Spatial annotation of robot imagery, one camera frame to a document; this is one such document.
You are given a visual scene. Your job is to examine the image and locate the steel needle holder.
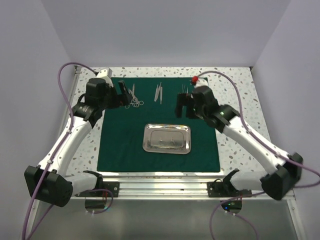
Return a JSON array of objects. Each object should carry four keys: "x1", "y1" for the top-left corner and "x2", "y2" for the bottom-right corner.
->
[{"x1": 125, "y1": 100, "x2": 139, "y2": 109}]

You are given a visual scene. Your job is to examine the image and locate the steel surgical scissors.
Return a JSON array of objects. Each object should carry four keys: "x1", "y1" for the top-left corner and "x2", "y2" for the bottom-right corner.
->
[{"x1": 135, "y1": 96, "x2": 144, "y2": 107}]

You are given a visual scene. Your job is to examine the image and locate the steel scalpel handle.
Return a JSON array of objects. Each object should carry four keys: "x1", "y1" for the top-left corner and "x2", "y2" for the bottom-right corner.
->
[{"x1": 154, "y1": 85, "x2": 160, "y2": 102}]

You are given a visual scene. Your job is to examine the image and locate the dark green surgical cloth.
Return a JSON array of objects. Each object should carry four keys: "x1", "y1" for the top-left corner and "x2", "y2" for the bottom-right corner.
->
[{"x1": 97, "y1": 77, "x2": 221, "y2": 173}]

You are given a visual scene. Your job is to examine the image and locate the steel instrument tray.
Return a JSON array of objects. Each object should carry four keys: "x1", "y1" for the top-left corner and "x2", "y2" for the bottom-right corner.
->
[{"x1": 142, "y1": 123, "x2": 192, "y2": 155}]

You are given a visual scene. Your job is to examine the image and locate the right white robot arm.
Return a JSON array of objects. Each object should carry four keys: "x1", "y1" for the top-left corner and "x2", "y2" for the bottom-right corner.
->
[{"x1": 175, "y1": 85, "x2": 303, "y2": 201}]

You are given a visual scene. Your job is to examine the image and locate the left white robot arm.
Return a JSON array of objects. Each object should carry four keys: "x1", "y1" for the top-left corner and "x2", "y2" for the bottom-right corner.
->
[{"x1": 24, "y1": 77, "x2": 132, "y2": 207}]

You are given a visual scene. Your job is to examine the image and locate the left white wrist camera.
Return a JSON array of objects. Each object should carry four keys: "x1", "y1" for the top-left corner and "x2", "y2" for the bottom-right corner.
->
[{"x1": 96, "y1": 68, "x2": 113, "y2": 86}]

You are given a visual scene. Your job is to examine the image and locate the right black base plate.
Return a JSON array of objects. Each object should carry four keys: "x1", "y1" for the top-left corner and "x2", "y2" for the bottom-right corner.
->
[{"x1": 206, "y1": 178, "x2": 252, "y2": 198}]

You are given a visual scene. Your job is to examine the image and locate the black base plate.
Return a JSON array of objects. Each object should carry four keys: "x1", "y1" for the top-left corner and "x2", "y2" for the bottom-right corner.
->
[
  {"x1": 75, "y1": 181, "x2": 120, "y2": 198},
  {"x1": 206, "y1": 178, "x2": 252, "y2": 198}
]

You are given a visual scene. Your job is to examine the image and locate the aluminium mounting rail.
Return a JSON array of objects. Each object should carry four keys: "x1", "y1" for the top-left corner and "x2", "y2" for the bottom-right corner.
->
[{"x1": 32, "y1": 176, "x2": 296, "y2": 201}]

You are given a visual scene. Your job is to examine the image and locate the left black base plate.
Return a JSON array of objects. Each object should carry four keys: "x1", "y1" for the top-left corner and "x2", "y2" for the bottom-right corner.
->
[{"x1": 75, "y1": 181, "x2": 120, "y2": 198}]

